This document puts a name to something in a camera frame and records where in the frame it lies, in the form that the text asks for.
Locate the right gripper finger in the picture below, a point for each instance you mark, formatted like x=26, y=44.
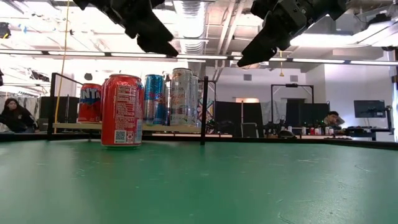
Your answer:
x=258, y=53

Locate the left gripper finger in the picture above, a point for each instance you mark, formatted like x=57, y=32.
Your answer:
x=155, y=37

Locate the red Fanta soda can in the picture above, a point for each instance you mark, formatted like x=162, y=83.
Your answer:
x=89, y=104
x=122, y=112

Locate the long ceiling light strip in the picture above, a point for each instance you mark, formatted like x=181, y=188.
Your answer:
x=373, y=62
x=278, y=59
x=155, y=55
x=318, y=60

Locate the black partition panel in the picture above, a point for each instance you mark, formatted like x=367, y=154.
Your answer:
x=230, y=112
x=311, y=113

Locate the black round spotlight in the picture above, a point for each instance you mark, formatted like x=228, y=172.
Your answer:
x=88, y=76

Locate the grey office chair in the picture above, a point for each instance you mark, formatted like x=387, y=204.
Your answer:
x=249, y=130

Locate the person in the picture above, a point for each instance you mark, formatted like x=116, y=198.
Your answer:
x=333, y=119
x=17, y=119

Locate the wooden tray board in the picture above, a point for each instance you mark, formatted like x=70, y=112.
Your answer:
x=77, y=126

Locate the dark office desk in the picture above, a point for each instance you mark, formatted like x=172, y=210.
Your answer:
x=363, y=132

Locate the green table mat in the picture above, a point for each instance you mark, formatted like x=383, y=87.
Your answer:
x=199, y=186

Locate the grey wall vent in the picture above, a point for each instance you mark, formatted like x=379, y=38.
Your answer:
x=293, y=78
x=247, y=77

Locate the silver ribbed air duct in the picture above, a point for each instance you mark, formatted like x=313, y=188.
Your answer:
x=191, y=18

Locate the black stand frame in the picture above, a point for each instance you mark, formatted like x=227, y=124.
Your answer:
x=292, y=85

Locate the black aluminium table frame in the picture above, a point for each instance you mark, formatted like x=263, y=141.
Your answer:
x=280, y=140

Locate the black wall screen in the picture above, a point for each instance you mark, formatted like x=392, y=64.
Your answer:
x=366, y=109

